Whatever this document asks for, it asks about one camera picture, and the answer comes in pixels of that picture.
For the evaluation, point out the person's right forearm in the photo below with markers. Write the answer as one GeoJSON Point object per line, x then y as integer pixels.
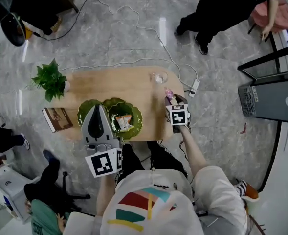
{"type": "Point", "coordinates": [193, 153]}

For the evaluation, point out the orange white snack packet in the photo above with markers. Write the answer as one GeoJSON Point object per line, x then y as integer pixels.
{"type": "Point", "coordinates": [124, 122]}

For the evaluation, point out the black moulded seat shell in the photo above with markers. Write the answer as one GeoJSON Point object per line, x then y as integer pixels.
{"type": "Point", "coordinates": [13, 28]}

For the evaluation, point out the white power strip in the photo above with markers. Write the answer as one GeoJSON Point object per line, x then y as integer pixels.
{"type": "Point", "coordinates": [194, 87]}

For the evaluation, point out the green leaf-shaped plate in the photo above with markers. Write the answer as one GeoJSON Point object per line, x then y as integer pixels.
{"type": "Point", "coordinates": [135, 111]}

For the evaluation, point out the person's striped sock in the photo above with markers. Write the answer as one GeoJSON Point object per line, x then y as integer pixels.
{"type": "Point", "coordinates": [241, 187]}

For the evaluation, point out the person's brown shoe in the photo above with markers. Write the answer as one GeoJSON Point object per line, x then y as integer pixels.
{"type": "Point", "coordinates": [252, 192]}

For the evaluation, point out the person's white printed t-shirt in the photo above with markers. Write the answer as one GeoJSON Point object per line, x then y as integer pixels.
{"type": "Point", "coordinates": [207, 204]}

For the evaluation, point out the pink snack packet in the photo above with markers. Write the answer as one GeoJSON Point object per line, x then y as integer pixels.
{"type": "Point", "coordinates": [168, 93]}

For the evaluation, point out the black office chair base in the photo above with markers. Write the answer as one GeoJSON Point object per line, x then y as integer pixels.
{"type": "Point", "coordinates": [73, 195]}

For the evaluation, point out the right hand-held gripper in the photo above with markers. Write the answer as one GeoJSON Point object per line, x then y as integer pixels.
{"type": "Point", "coordinates": [178, 116]}

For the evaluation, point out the white appliance box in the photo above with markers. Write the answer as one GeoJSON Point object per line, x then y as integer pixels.
{"type": "Point", "coordinates": [9, 190]}

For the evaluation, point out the clear glass bowl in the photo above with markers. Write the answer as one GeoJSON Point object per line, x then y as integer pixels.
{"type": "Point", "coordinates": [158, 77]}

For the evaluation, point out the white curved counter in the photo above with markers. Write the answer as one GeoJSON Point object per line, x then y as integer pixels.
{"type": "Point", "coordinates": [280, 180]}

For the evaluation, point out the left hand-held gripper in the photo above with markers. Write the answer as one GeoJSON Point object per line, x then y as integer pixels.
{"type": "Point", "coordinates": [102, 164]}

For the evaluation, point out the person's left forearm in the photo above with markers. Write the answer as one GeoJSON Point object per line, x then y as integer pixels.
{"type": "Point", "coordinates": [105, 192]}

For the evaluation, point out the person's black striped trousers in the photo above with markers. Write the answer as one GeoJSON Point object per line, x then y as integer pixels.
{"type": "Point", "coordinates": [163, 158]}

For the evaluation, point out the brown book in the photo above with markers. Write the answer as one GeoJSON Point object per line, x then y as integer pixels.
{"type": "Point", "coordinates": [58, 119]}

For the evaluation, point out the potted green plant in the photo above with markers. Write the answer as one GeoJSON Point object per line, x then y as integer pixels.
{"type": "Point", "coordinates": [49, 79]}

